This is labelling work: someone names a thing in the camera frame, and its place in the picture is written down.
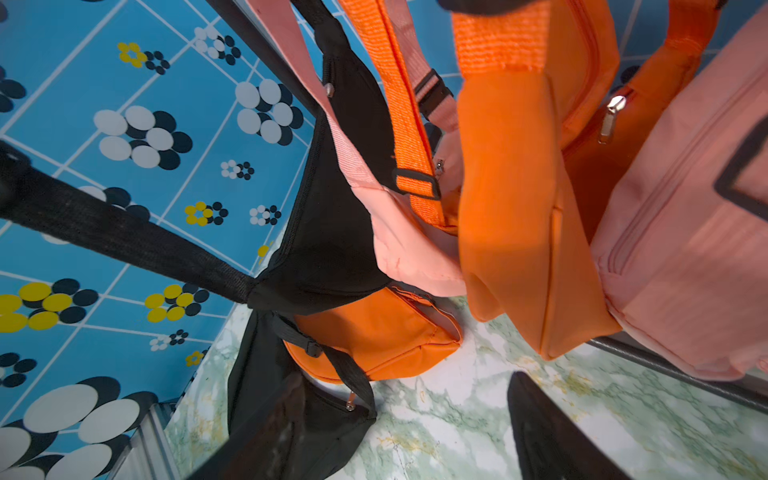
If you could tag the pink bag right large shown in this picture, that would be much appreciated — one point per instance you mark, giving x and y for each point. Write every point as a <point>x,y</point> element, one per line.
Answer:
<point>682,246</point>

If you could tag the orange bag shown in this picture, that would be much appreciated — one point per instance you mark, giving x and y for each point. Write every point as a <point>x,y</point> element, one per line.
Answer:
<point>396,332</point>
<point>515,169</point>

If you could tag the black bag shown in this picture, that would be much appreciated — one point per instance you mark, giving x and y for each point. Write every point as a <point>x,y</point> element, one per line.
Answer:
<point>325,260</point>

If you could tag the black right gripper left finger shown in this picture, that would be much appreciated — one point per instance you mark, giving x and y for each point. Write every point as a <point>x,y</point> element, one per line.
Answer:
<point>268,444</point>

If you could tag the black clothes rack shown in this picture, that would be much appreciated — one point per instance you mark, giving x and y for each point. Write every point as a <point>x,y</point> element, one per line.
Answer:
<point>690,372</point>

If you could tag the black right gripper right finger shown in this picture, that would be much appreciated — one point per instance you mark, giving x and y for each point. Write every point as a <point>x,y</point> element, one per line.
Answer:
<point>548,444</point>

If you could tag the aluminium corner post left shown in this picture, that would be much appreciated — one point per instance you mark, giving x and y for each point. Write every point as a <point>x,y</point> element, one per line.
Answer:
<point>148,454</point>

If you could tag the pink bag left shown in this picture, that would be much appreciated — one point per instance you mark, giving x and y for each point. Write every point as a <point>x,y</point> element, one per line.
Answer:
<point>404,250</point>

